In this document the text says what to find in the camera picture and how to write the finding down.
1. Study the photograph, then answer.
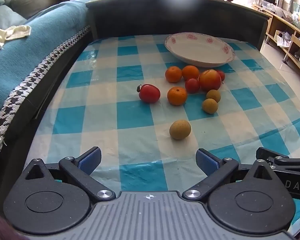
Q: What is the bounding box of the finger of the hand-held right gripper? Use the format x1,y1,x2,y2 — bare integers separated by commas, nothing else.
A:
256,147,300,172

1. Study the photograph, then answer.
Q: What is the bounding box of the red tomato with dark stem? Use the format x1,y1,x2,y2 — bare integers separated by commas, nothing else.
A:
137,84,161,104

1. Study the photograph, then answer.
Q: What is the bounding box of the blue white checkered tablecloth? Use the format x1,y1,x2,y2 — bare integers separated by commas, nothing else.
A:
27,34,300,232

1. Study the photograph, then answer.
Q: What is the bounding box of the brown longan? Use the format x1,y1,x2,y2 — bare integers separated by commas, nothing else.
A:
202,98,218,114
169,119,192,140
206,89,221,103

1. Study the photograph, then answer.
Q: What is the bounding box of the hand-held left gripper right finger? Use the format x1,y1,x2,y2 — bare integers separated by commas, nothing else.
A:
182,148,281,202

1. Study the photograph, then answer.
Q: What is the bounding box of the white floral rim plate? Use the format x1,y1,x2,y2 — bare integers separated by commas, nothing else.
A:
164,32,236,68

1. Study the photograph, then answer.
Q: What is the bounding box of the grey sofa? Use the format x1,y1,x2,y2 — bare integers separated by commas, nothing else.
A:
0,0,62,29

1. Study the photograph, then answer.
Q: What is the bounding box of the wooden tv stand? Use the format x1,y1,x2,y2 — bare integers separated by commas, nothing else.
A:
252,4,300,81

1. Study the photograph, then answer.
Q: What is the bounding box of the dark maroon cloth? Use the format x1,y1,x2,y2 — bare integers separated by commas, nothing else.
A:
0,209,23,240

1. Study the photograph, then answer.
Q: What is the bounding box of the large red tomato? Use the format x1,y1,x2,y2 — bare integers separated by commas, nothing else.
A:
198,69,222,92

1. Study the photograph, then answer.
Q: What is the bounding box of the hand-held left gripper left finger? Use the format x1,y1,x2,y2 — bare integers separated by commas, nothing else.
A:
24,147,116,203

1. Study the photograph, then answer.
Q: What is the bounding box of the white cloth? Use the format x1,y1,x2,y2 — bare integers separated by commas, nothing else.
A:
0,25,32,57

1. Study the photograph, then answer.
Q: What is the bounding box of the orange tangerine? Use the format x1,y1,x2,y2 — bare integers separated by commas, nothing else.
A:
167,86,188,106
182,65,200,81
165,66,182,83

